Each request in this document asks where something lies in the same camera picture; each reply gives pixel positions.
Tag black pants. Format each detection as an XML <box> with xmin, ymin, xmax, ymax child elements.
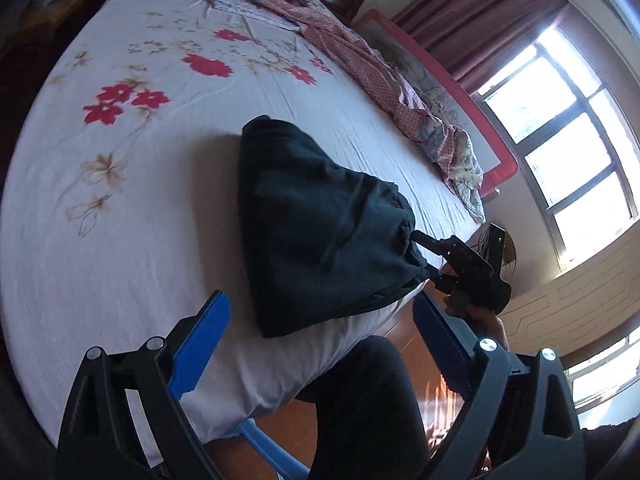
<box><xmin>237</xmin><ymin>116</ymin><xmax>431</xmax><ymax>339</ymax></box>

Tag person's right hand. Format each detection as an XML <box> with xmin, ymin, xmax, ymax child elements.
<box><xmin>444</xmin><ymin>298</ymin><xmax>507</xmax><ymax>343</ymax></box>

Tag large window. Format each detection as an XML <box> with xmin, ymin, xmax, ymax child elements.
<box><xmin>474</xmin><ymin>24</ymin><xmax>640</xmax><ymax>267</ymax></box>

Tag person's leg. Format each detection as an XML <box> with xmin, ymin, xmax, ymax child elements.
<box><xmin>299</xmin><ymin>335</ymin><xmax>432</xmax><ymax>480</ymax></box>

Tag bed with floral sheet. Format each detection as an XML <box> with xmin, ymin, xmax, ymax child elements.
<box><xmin>0</xmin><ymin>0</ymin><xmax>489</xmax><ymax>466</ymax></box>

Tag small window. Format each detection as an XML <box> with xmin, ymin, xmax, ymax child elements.
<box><xmin>562</xmin><ymin>324</ymin><xmax>640</xmax><ymax>431</ymax></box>

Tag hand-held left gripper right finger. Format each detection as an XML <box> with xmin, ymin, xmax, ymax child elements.
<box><xmin>412</xmin><ymin>292</ymin><xmax>586</xmax><ymax>480</ymax></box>

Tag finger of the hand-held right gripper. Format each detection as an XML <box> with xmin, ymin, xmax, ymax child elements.
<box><xmin>411</xmin><ymin>230</ymin><xmax>452</xmax><ymax>257</ymax></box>
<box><xmin>427</xmin><ymin>267</ymin><xmax>462</xmax><ymax>294</ymax></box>

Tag pink bed guard rail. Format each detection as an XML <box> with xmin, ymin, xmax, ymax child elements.
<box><xmin>350</xmin><ymin>8</ymin><xmax>519</xmax><ymax>197</ymax></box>

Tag mauve curtain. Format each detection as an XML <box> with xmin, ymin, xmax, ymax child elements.
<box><xmin>392</xmin><ymin>0</ymin><xmax>569</xmax><ymax>97</ymax></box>

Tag light floral pillow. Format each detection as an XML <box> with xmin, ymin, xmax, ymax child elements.
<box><xmin>200</xmin><ymin>0</ymin><xmax>303</xmax><ymax>36</ymax></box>

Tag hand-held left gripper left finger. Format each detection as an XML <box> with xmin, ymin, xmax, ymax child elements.
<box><xmin>56</xmin><ymin>290</ymin><xmax>232</xmax><ymax>480</ymax></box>

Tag red patterned quilt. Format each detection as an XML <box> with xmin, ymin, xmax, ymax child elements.
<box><xmin>195</xmin><ymin>0</ymin><xmax>486</xmax><ymax>224</ymax></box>

